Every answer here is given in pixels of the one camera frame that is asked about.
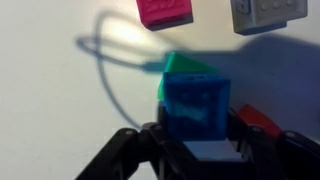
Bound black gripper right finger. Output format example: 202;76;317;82
227;108;320;180

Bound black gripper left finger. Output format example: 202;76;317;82
74;103;201;180

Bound blue block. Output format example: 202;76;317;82
163;72;231;141

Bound orange block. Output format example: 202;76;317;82
238;104;282;138

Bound green block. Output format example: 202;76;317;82
163;52;229;101

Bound magenta block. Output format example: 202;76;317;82
136;0;193;31

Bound grey block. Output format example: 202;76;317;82
230;0;308;35

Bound round white table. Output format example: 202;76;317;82
0;0;320;180

